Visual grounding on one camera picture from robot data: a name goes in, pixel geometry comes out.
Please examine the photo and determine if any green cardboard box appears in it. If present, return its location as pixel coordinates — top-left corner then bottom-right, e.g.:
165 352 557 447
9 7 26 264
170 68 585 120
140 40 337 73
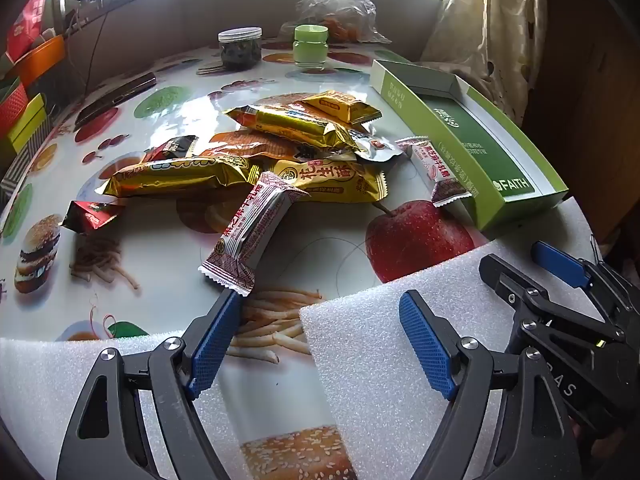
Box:
370 59 570 231

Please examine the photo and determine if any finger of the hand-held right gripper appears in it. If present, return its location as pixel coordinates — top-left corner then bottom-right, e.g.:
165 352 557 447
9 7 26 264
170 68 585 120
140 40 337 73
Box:
531 241 640 321
479 254 556 333

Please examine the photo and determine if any red black snack packet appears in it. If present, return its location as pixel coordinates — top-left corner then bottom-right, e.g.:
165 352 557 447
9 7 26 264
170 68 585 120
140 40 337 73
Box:
142 135 199 163

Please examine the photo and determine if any printed fruit tablecloth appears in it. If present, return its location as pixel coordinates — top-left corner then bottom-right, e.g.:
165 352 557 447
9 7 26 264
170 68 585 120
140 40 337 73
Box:
0 42 581 480

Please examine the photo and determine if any white red patterned snack bar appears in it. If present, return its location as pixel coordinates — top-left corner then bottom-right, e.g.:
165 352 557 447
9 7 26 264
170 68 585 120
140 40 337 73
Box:
396 136 474 207
199 170 312 297

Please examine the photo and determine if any yellow snack packet red print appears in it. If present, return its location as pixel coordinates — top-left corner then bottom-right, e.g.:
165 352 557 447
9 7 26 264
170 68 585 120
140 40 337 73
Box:
259 158 389 205

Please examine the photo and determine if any brown wooden cabinet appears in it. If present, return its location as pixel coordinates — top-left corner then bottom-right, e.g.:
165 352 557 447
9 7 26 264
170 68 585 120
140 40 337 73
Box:
520 0 640 251

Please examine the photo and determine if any red box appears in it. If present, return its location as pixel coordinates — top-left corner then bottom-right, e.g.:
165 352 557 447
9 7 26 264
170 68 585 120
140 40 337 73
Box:
0 79 29 134

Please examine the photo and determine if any cream patterned curtain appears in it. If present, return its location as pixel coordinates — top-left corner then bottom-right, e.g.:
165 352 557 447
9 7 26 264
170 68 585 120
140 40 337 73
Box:
420 0 551 126

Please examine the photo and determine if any red carton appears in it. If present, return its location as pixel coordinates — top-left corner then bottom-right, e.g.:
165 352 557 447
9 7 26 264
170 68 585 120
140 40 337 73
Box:
7 0 51 58

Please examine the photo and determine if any long gold snack packet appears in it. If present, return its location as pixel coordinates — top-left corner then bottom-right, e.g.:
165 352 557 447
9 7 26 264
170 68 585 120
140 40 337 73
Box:
222 104 359 152

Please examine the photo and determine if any green jar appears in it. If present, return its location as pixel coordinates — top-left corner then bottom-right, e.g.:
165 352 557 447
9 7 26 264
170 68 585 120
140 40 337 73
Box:
292 24 330 68

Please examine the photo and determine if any orange fruit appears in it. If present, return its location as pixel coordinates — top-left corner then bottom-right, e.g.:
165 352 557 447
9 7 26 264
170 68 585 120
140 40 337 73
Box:
320 17 362 43

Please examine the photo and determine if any yellow green box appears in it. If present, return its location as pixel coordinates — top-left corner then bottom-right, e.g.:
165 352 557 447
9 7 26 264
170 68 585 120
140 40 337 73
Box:
0 93 49 158

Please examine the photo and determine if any orange box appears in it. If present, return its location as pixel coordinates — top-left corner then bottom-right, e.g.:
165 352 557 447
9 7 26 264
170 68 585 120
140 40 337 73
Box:
12 35 68 81

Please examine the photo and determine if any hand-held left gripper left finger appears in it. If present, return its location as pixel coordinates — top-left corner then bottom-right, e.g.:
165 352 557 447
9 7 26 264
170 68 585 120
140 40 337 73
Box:
56 287 244 480

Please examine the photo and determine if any yellow snack packet orange label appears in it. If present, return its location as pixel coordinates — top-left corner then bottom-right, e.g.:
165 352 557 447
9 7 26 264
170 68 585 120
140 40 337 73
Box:
299 90 384 129

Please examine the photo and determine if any black smartphone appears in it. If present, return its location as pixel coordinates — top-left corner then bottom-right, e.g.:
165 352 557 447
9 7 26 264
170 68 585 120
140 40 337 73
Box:
74 72 157 128

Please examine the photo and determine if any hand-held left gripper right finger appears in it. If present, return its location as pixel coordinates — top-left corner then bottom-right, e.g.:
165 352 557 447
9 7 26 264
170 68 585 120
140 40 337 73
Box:
398 290 583 480

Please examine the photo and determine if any pile of snack packets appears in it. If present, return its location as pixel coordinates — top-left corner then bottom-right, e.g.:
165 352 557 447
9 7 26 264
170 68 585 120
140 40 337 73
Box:
96 154 262 199

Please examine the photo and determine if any orange white snack packet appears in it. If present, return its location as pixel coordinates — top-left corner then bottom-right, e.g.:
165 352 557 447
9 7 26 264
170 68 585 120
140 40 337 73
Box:
206 130 318 161
349 130 407 163

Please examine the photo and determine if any clear jar white lid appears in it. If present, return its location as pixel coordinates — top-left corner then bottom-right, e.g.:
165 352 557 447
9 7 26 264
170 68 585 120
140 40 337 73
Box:
217 26 263 71

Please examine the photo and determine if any small red snack packet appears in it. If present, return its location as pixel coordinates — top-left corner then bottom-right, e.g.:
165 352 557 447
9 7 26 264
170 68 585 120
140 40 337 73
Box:
62 200 122 235

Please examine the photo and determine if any black cable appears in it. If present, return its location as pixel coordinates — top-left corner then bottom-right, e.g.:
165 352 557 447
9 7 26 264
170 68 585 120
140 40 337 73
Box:
82 7 118 98

